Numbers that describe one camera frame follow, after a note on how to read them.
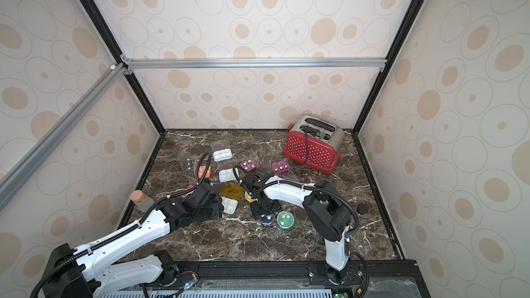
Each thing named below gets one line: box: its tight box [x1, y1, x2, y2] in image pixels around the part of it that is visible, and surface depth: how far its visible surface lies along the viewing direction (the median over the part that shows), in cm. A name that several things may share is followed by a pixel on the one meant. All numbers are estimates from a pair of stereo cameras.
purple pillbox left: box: [240, 157, 258, 172], surface depth 106 cm
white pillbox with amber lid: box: [220, 182, 244, 215], surface depth 96 cm
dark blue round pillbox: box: [259, 213, 276, 225], surface depth 89 cm
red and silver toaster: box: [282, 114, 345, 174], surface depth 97 cm
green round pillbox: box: [276, 211, 295, 230], surface depth 87 cm
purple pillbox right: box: [271, 157, 291, 176], surface depth 105 cm
